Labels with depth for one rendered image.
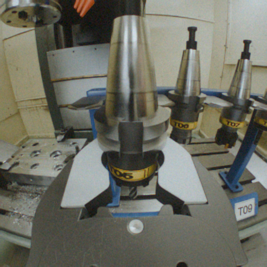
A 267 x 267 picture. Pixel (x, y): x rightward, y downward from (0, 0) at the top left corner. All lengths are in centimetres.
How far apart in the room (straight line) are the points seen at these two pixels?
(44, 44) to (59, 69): 21
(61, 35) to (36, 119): 98
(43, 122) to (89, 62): 99
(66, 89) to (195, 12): 121
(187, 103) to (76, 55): 72
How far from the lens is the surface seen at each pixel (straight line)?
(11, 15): 42
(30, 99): 156
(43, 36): 100
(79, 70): 81
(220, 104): 23
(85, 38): 87
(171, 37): 124
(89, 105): 19
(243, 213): 47
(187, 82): 20
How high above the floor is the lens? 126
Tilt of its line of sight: 27 degrees down
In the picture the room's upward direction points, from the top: 1 degrees counter-clockwise
